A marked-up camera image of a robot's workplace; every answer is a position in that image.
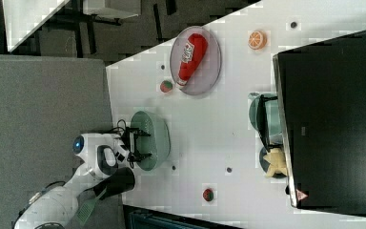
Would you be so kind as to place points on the toy orange slice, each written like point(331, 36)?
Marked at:
point(257, 40)

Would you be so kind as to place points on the green plastic strainer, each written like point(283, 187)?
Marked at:
point(156, 145)

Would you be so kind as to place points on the pink round plate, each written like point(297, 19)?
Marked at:
point(207, 73)

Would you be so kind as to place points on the red ketchup bottle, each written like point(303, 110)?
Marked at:
point(193, 53)

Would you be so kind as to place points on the black cylinder on table edge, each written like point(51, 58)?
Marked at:
point(121, 181)

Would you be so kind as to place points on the toy strawberry near plate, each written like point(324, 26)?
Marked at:
point(166, 86)

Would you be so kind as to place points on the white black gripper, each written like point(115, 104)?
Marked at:
point(122, 145)

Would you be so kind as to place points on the black toaster oven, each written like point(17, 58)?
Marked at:
point(321, 96)

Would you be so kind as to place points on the green spatula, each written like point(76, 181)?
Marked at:
point(87, 208)

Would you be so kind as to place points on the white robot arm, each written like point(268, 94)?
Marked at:
point(106, 171)

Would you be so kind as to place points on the toy strawberry near front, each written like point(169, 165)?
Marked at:
point(208, 194)

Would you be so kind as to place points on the yellow toy star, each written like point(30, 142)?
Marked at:
point(277, 162)

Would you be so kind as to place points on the dark blue small plate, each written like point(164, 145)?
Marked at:
point(264, 164)

